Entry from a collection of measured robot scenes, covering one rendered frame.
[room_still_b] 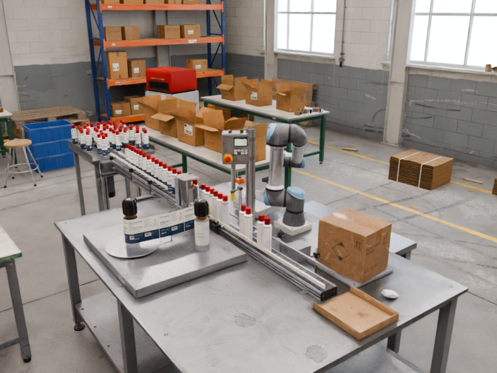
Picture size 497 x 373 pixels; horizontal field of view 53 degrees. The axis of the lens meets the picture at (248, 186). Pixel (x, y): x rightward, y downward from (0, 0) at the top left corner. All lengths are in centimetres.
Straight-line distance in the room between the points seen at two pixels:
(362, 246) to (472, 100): 571
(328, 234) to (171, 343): 100
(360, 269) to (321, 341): 53
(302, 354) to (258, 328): 26
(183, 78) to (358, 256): 632
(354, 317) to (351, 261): 35
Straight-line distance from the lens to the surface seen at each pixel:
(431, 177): 668
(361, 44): 917
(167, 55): 1127
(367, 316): 245
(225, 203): 309
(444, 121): 833
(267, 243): 280
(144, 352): 323
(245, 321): 236
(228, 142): 299
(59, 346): 380
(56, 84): 1041
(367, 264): 263
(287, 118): 681
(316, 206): 364
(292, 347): 222
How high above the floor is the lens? 218
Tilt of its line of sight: 20 degrees down
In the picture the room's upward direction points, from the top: straight up
